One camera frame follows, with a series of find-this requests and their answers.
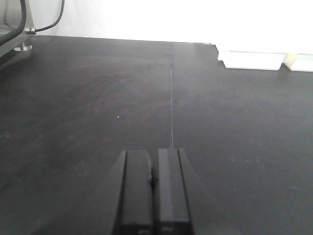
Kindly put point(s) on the white storage bin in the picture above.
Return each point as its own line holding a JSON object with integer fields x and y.
{"x": 299, "y": 62}
{"x": 250, "y": 60}

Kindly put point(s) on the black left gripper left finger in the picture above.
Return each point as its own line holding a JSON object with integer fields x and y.
{"x": 135, "y": 209}

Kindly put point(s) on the stainless steel lab machine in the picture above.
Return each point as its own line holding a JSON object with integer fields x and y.
{"x": 16, "y": 25}

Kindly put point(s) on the middle white storage bin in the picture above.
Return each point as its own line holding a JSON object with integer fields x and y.
{"x": 299, "y": 62}

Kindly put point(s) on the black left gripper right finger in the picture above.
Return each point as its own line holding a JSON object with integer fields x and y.
{"x": 170, "y": 197}

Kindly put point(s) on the left white storage bin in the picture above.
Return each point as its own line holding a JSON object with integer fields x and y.
{"x": 250, "y": 60}

